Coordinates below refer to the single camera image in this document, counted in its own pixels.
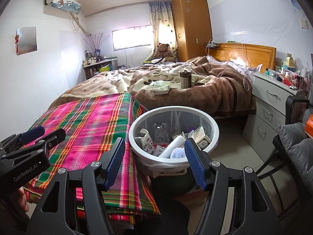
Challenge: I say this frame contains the white tissue pack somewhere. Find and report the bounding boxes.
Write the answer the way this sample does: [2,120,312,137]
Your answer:
[150,80,171,95]

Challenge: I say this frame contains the pink and green plaid cloth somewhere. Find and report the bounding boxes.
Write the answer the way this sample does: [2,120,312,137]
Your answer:
[23,92,160,224]

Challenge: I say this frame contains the wrapped air conditioner pipe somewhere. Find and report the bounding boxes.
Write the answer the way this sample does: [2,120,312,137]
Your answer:
[71,12,92,37]

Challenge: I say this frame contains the black chair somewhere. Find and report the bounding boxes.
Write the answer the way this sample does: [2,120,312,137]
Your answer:
[257,95,313,235]

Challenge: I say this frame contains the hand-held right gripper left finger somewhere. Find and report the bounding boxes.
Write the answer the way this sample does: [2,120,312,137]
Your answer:
[29,137,126,235]

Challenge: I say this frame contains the dry branches in vase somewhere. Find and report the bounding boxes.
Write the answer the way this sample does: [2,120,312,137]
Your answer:
[84,32,109,52]

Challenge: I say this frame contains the bright window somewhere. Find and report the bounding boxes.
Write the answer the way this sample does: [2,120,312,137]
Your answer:
[112,24,152,51]

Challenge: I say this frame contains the light purple pillow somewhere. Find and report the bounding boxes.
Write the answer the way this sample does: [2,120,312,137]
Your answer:
[207,55,263,79]

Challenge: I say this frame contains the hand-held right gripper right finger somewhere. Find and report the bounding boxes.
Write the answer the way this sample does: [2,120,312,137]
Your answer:
[184,138,280,235]

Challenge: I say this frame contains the pale green boxes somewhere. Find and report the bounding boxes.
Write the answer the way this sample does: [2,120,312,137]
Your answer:
[281,53,296,72]

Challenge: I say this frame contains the clear plastic bin liner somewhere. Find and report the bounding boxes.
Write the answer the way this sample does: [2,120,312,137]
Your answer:
[133,110,216,177]

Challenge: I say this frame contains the wooden bed headboard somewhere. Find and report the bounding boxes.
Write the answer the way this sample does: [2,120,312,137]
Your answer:
[215,43,277,74]

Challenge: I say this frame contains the red cartoon figurine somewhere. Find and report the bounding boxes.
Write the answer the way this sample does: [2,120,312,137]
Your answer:
[290,75,302,89]

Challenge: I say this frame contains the silver wall panel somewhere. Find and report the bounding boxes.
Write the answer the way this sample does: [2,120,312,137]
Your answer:
[15,27,37,54]

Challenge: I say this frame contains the grey cushion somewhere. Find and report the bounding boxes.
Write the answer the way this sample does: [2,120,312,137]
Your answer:
[277,109,313,174]

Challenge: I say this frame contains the white round trash bin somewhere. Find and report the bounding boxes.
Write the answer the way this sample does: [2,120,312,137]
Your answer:
[128,106,219,177]

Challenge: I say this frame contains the white charging cable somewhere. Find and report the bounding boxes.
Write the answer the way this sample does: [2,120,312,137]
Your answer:
[211,43,253,91]

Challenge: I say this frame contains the wall air conditioner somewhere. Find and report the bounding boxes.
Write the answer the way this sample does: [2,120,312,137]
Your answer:
[44,0,82,14]

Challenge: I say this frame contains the grey drawer nightstand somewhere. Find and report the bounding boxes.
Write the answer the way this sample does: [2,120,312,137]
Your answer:
[242,71,307,158]

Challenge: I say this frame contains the small green and white box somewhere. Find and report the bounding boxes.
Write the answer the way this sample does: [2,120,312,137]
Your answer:
[196,125,212,150]

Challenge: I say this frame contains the pale purple foam net sleeve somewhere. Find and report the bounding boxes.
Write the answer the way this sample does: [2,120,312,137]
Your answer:
[160,135,189,159]

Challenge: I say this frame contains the bed with brown blanket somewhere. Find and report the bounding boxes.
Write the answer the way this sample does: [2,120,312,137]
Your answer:
[50,56,257,118]

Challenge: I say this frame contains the low storage shelf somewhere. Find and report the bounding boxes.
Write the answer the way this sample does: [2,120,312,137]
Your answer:
[83,58,119,80]

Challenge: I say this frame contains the red hanging ornament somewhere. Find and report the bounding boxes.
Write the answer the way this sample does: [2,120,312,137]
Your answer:
[13,33,21,54]

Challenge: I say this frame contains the wooden wardrobe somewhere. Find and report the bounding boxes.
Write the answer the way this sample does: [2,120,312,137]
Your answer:
[171,0,213,62]

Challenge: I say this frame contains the steel thermos cup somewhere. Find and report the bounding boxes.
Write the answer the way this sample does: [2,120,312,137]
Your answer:
[180,70,192,88]

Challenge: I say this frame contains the cluster of small bottles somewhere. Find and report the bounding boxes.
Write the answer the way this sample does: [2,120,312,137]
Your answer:
[83,50,105,66]

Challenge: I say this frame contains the white and red milk carton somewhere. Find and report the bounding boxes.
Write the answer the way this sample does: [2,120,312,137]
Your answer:
[153,145,169,157]

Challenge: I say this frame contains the patterned curtain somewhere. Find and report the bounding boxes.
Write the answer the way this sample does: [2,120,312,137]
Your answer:
[148,1,177,54]

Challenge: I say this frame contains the brown teddy bear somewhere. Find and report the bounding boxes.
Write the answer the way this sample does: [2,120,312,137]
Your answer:
[153,43,175,61]

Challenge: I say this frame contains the orange packet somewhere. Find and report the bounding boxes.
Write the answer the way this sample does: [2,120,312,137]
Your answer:
[304,115,313,137]

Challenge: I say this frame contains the person's left hand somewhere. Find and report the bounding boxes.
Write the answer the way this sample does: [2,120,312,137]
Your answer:
[17,187,30,212]

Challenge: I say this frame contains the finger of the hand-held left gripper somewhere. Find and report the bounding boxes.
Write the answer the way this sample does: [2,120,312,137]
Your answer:
[0,126,46,157]
[0,128,66,162]

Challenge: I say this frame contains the clear plastic bottle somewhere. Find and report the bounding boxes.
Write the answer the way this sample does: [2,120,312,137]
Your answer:
[152,122,172,144]

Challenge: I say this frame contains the cluster of medicine containers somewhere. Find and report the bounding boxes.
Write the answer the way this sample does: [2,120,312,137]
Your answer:
[264,53,309,90]

